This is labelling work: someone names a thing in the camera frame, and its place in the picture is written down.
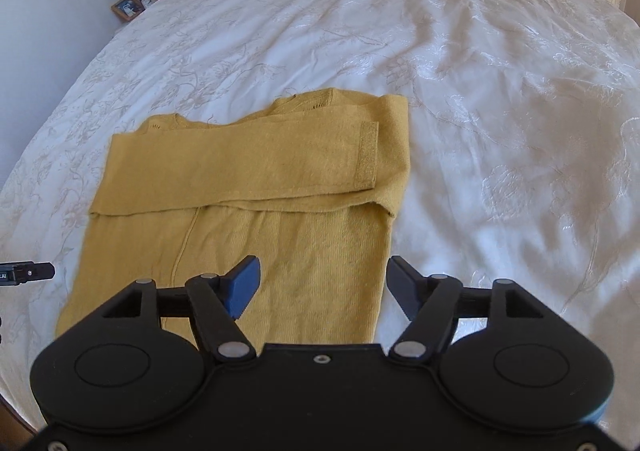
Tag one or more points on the yellow knit sweater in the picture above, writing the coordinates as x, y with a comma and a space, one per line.
280, 171

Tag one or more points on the wooden photo frame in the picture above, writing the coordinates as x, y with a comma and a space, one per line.
127, 7

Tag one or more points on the bed with white floral duvet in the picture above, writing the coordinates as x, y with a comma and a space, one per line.
475, 106

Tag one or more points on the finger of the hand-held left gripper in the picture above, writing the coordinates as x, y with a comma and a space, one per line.
31, 273

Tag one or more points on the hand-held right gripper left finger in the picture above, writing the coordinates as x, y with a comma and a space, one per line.
244, 283

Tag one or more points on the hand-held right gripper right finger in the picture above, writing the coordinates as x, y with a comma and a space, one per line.
400, 281

